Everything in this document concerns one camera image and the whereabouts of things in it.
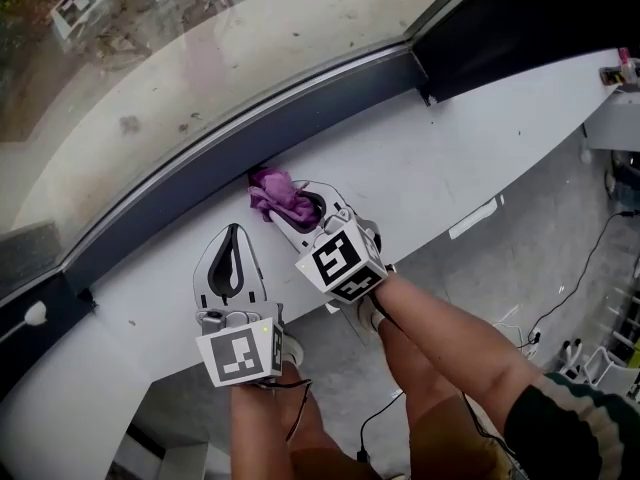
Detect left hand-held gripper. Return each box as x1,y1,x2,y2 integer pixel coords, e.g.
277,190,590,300
192,222,287,389

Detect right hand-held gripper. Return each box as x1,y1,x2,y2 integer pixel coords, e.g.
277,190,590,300
268,180,390,305

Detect purple cloth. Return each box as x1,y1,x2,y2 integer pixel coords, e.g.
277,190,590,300
248,166,321,232

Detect person's right forearm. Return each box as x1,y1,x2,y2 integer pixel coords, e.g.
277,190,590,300
372,270,549,444

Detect person's left forearm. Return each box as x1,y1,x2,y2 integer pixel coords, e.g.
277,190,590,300
229,362,296,480

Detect person's left white shoe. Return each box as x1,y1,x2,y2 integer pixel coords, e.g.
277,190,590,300
282,335,305,367

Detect person's white shoe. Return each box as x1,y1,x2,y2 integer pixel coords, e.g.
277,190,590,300
282,335,305,367
324,295,386,333

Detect person's right white shoe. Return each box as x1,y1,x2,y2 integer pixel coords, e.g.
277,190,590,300
324,295,386,333

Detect person's left leg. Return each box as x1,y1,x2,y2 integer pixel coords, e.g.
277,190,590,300
279,362,351,457

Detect person's leg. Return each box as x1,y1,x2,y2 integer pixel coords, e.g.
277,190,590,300
377,317,466,419
279,362,351,457

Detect person's right leg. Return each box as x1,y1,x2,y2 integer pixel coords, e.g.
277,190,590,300
377,317,466,419

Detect white shelf cabinet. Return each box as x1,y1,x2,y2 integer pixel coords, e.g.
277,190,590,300
107,420,234,480

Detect white power strip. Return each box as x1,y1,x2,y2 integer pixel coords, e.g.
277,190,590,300
517,325,544,357

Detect brown shorts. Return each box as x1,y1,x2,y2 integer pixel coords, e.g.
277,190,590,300
289,392,511,480

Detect white water dispenser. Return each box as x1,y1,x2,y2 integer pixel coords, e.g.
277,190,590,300
582,85,640,154

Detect white wheeled rack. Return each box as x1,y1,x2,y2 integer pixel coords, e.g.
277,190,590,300
559,337,640,399

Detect green sweatshirt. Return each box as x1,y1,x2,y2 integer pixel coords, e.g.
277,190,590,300
502,370,640,480

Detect black window frame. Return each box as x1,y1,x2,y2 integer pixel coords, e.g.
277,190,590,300
0,0,640,404

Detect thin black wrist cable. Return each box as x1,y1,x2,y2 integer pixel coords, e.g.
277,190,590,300
369,292,516,462
257,377,314,442

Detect white pull cord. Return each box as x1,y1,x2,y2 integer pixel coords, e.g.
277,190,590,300
0,301,49,344

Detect black plug cable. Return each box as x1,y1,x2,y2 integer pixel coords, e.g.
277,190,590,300
355,390,406,464

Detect black floor cable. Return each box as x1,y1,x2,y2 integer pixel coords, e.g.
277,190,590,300
519,210,640,349

